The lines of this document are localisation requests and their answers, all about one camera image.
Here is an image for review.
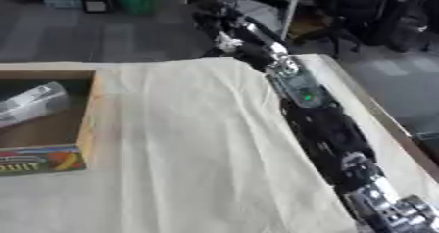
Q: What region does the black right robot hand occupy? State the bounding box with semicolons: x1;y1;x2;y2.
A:
190;0;290;73

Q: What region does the tan cardboard box with print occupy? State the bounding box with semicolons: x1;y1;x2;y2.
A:
0;69;109;178

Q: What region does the silver grey plastic bottle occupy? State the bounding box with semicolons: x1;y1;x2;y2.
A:
0;80;73;129

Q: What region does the black office chair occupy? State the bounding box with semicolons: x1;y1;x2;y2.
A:
307;0;414;59

